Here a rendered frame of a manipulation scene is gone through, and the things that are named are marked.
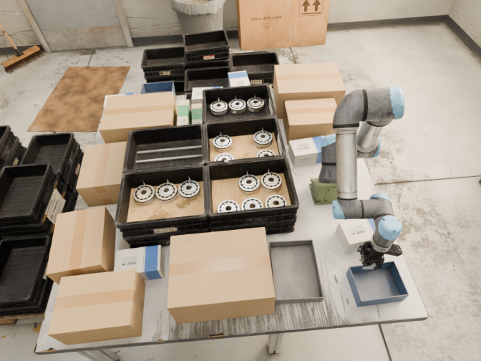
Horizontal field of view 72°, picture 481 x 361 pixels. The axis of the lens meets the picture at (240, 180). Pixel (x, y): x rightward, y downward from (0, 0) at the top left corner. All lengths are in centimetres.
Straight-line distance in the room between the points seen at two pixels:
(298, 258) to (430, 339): 109
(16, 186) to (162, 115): 111
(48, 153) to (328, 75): 207
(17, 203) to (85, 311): 118
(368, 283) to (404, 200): 134
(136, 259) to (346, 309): 92
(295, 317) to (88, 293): 83
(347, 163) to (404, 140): 204
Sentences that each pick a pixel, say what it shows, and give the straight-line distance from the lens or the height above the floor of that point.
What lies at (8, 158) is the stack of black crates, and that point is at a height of 48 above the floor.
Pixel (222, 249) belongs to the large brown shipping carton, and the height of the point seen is 90.
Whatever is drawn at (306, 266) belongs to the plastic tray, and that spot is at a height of 70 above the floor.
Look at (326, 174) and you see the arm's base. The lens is 167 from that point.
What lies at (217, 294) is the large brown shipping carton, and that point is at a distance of 131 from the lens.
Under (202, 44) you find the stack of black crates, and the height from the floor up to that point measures 50.
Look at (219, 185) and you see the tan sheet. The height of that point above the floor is 83.
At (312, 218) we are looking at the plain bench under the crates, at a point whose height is 70.
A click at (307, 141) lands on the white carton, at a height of 79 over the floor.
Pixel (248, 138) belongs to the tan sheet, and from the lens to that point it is 186.
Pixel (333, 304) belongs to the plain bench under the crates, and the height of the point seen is 70.
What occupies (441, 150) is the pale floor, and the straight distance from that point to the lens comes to 335.
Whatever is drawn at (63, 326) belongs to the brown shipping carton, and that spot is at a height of 86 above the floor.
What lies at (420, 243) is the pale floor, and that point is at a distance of 267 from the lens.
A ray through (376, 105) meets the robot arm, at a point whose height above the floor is 137.
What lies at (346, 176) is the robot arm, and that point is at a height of 116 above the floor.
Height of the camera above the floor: 213
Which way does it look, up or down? 51 degrees down
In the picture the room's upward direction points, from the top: 3 degrees counter-clockwise
